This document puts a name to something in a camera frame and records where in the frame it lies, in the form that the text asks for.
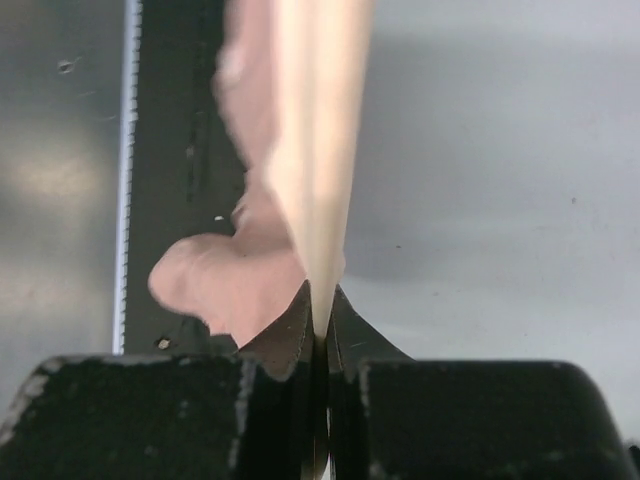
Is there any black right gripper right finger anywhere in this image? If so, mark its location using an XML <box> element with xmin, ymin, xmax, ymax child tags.
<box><xmin>327</xmin><ymin>292</ymin><xmax>639</xmax><ymax>480</ymax></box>

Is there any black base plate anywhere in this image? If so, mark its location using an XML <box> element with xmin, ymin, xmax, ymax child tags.
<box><xmin>122</xmin><ymin>0</ymin><xmax>311</xmax><ymax>357</ymax></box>

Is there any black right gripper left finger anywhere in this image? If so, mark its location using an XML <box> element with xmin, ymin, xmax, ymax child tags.
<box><xmin>1</xmin><ymin>287</ymin><xmax>314</xmax><ymax>480</ymax></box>

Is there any white slotted cable duct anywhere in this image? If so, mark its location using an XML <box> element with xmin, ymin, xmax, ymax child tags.
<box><xmin>112</xmin><ymin>0</ymin><xmax>143</xmax><ymax>354</ymax></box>

